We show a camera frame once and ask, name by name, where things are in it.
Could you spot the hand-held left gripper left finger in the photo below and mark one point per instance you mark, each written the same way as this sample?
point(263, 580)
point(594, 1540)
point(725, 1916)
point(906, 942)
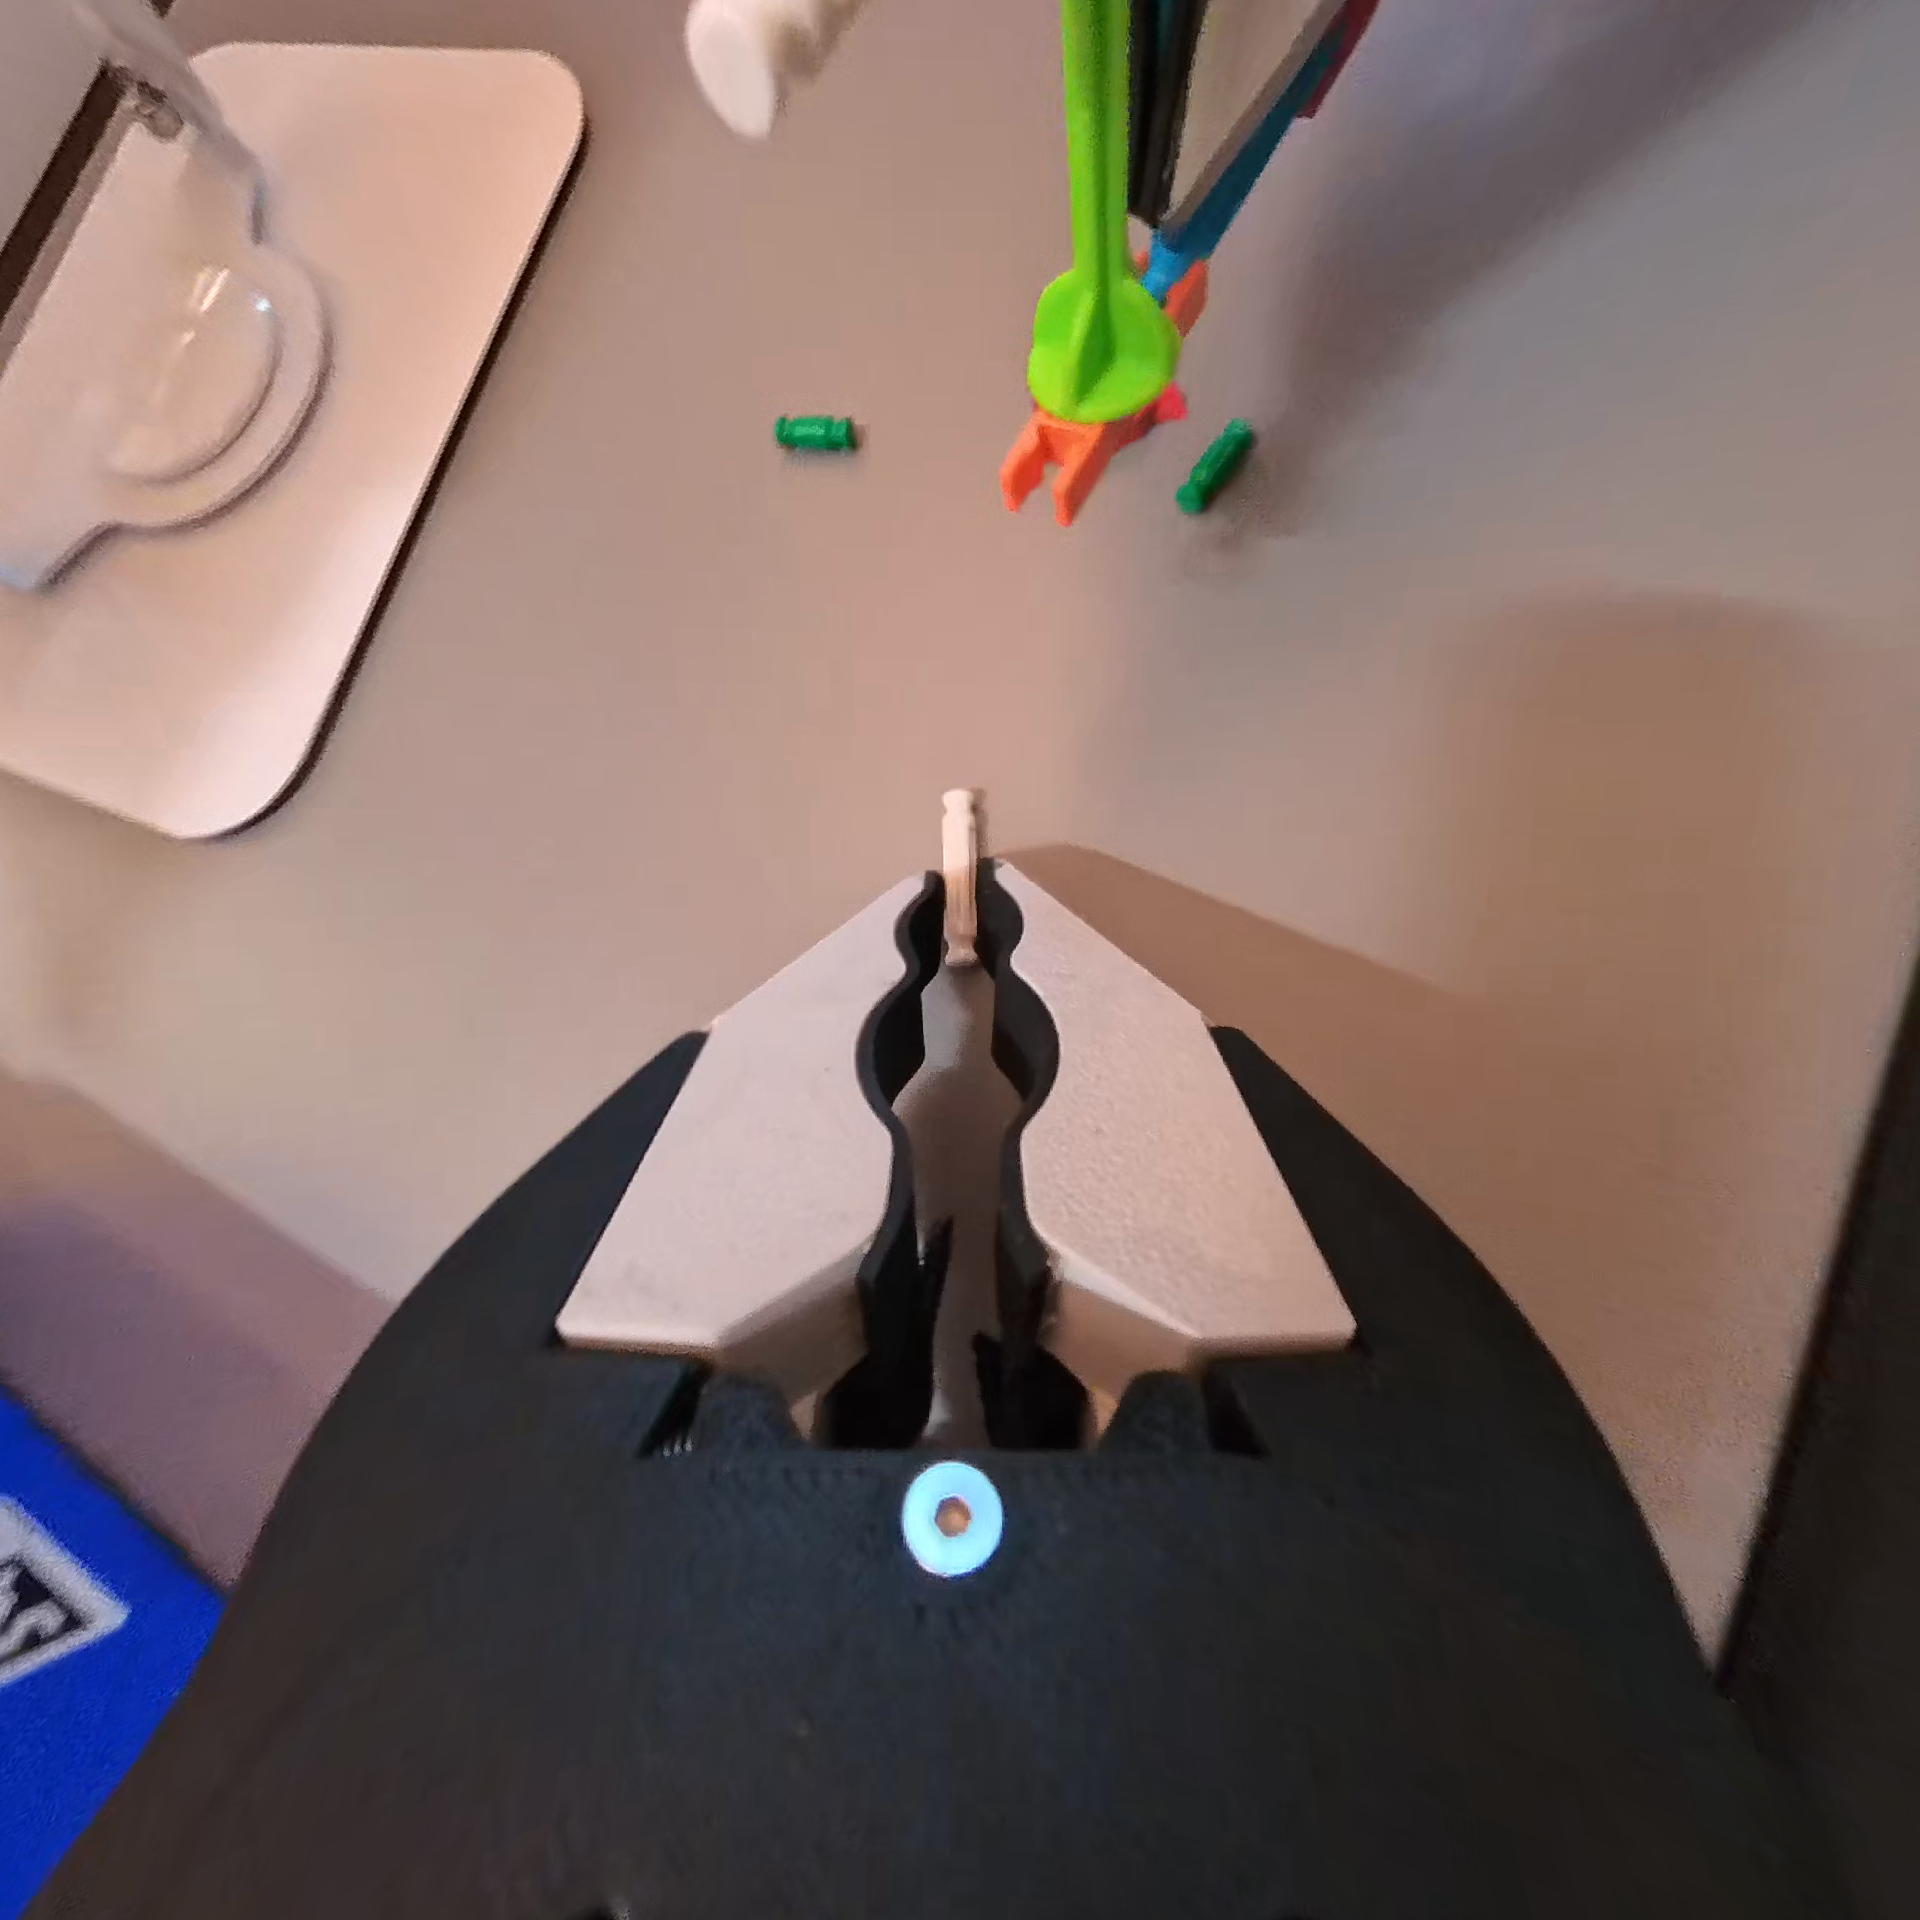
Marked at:
point(720, 1202)

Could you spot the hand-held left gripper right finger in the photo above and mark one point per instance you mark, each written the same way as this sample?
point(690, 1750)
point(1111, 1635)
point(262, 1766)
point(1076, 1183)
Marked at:
point(1185, 1202)

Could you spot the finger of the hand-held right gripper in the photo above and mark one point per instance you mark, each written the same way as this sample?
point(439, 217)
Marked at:
point(1260, 77)
point(1148, 91)

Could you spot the lime green spool rod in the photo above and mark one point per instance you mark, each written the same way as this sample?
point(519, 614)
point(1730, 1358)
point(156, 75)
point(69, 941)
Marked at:
point(1095, 226)

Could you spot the orange toy clip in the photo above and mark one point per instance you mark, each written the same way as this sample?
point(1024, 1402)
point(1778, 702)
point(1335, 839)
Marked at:
point(1050, 459)
point(1185, 293)

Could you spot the blue plastic bin with label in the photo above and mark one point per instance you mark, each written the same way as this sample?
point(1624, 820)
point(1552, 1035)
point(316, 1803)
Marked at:
point(89, 1770)

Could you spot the green small toy piece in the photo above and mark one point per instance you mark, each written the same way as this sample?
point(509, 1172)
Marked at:
point(1215, 470)
point(818, 435)

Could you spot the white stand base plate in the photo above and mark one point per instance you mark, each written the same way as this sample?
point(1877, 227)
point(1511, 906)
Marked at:
point(452, 226)

